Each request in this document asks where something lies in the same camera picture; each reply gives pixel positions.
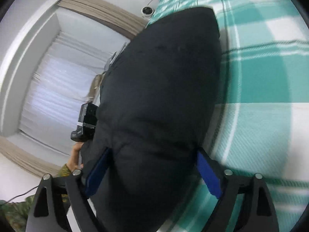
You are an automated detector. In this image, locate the black puffer jacket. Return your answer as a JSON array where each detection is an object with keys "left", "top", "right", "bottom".
[{"left": 81, "top": 7, "right": 222, "bottom": 231}]

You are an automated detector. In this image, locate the person's left hand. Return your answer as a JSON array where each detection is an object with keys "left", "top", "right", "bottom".
[{"left": 66, "top": 142, "right": 84, "bottom": 172}]

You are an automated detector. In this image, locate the white sheer window curtain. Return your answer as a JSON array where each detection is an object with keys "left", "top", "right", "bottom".
[{"left": 19, "top": 32, "right": 114, "bottom": 154}]

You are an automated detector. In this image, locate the camouflage green sleeve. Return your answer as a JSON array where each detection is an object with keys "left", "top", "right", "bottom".
[{"left": 1, "top": 163, "right": 78, "bottom": 231}]

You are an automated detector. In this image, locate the teal plaid bed sheet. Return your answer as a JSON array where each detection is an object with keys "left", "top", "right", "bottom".
[{"left": 151, "top": 0, "right": 308, "bottom": 231}]

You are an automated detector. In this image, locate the beige curtain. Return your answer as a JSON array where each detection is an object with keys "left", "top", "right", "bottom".
[{"left": 1, "top": 0, "right": 147, "bottom": 177}]

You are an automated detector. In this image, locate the white round security camera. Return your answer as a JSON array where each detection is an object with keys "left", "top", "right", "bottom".
[{"left": 141, "top": 6, "right": 155, "bottom": 18}]

